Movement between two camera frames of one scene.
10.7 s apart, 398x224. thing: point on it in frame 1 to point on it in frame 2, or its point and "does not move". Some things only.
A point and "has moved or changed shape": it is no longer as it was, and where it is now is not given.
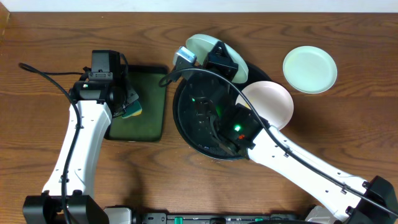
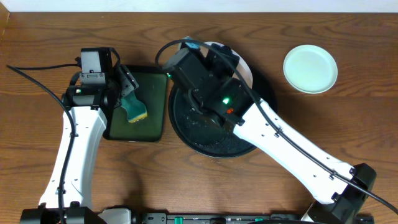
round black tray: [199, 100] does not move
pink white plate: [274, 102] to [242, 67]
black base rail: [166, 218] does not move
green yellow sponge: [134, 109] has moved or changed shape
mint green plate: [310, 70] does not move
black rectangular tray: [150, 83] does not move
